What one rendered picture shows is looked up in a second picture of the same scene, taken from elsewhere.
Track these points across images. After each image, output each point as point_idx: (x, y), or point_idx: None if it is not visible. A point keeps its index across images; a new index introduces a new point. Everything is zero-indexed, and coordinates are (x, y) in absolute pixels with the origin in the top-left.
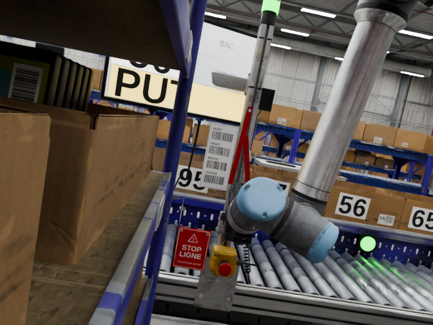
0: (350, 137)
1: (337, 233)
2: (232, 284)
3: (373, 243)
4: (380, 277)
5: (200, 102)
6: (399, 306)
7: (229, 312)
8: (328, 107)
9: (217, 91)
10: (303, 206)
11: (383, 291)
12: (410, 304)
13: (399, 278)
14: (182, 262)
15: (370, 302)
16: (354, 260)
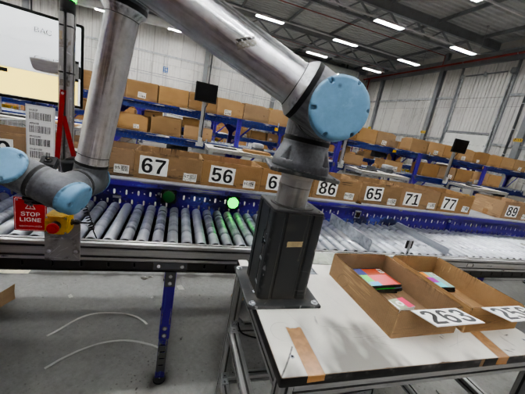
0: (110, 113)
1: (80, 190)
2: (76, 240)
3: (237, 202)
4: (230, 226)
5: (22, 86)
6: (225, 244)
7: (80, 261)
8: (89, 87)
9: (40, 76)
10: (52, 170)
11: (222, 234)
12: (236, 242)
13: (244, 225)
14: (24, 225)
15: (201, 243)
16: (218, 216)
